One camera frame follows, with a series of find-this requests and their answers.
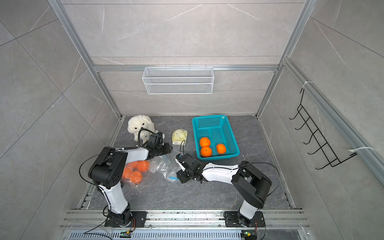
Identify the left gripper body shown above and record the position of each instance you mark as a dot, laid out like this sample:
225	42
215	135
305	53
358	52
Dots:
163	149

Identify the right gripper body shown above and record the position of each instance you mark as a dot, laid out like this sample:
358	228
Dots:
185	175

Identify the orange one bag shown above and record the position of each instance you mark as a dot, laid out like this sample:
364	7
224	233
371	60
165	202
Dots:
206	152

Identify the clear zip bag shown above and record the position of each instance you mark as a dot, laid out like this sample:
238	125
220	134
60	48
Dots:
167	167
148	178

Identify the orange two bag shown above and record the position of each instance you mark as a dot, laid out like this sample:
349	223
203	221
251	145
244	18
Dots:
205	142

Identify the orange three bag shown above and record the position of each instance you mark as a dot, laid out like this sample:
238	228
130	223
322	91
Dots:
221	149

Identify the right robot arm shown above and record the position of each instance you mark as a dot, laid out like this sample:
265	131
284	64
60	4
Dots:
250	182

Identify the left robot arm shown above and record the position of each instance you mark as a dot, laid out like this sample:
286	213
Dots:
107	170

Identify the orange in left bag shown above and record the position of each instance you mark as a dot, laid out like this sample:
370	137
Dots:
143	166

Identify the yellow tissue packet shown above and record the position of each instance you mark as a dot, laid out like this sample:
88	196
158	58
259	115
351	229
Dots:
179	137

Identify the white plush dog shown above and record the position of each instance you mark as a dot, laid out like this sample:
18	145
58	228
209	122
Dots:
141	121

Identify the teal plastic basket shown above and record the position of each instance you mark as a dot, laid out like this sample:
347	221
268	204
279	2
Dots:
218	130

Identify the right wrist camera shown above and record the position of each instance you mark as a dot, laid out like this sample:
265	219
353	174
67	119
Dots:
179	161

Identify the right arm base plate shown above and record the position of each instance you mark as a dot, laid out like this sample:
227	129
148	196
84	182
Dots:
234	219

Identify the white wire wall basket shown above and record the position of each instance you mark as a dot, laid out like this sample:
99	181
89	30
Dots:
178	80

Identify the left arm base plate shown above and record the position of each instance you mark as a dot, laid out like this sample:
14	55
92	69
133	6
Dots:
126	219

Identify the aluminium rail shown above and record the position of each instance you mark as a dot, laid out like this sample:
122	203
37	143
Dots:
189	219

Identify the black wire hook rack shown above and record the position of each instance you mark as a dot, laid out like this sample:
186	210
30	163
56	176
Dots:
317	136

